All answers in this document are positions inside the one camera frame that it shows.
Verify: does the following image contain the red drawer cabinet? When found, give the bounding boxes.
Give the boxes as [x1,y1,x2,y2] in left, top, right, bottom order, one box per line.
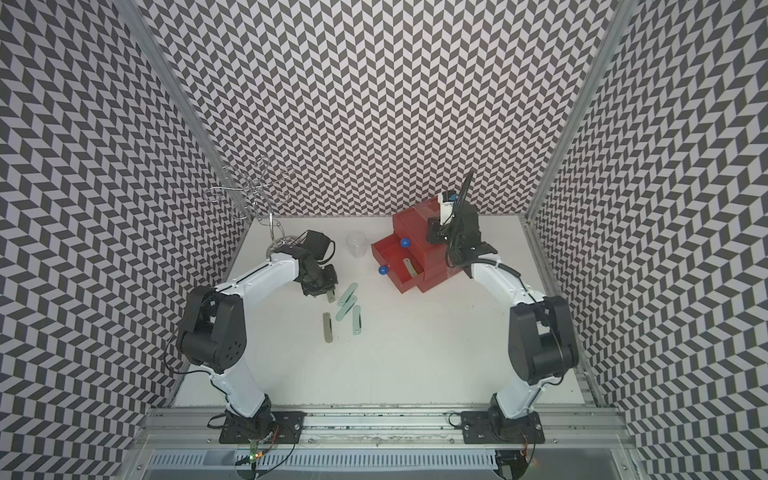
[392,197,469,294]

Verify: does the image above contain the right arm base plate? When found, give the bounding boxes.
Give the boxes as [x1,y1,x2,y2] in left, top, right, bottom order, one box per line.
[460,409,546,445]

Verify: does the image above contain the red top drawer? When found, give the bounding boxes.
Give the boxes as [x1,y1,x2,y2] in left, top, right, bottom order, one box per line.
[392,197,446,261]

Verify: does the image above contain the wire mug tree stand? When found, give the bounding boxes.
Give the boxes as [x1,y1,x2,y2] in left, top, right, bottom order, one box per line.
[202,164,298,257]

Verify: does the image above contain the aluminium front rail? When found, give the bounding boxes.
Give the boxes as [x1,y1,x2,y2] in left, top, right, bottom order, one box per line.
[134,404,637,451]

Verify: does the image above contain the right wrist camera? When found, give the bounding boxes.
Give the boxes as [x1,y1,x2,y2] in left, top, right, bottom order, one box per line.
[437,190,459,226]

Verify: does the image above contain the mint knife upper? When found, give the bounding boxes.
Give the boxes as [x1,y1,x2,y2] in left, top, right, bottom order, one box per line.
[338,282,358,306]

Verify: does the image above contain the clear plastic cup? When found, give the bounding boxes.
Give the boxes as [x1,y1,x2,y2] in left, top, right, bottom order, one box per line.
[346,231,368,258]

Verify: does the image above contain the mint knife right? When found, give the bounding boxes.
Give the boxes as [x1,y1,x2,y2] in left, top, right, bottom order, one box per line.
[352,305,362,336]

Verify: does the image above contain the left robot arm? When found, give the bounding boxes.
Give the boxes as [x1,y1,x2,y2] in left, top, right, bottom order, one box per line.
[175,230,338,420]

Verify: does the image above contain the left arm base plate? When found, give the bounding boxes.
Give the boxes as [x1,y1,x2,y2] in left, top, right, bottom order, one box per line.
[219,411,306,445]

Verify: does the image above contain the mint knife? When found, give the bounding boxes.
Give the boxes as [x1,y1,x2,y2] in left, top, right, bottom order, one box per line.
[335,295,357,321]
[338,282,358,306]
[352,305,362,336]

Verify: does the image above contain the mint knife middle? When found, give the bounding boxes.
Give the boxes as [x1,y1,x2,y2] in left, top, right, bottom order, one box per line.
[335,295,357,321]

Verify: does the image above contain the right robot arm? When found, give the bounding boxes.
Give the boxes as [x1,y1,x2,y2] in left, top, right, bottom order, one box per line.
[427,194,579,420]

